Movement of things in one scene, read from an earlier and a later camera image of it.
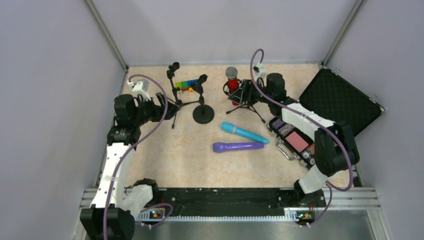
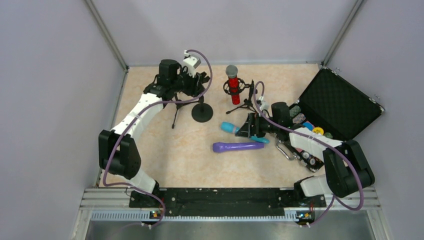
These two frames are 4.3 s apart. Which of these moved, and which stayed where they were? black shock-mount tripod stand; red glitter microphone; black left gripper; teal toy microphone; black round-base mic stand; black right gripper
Moved: black left gripper; black right gripper
Stayed: black shock-mount tripod stand; teal toy microphone; black round-base mic stand; red glitter microphone
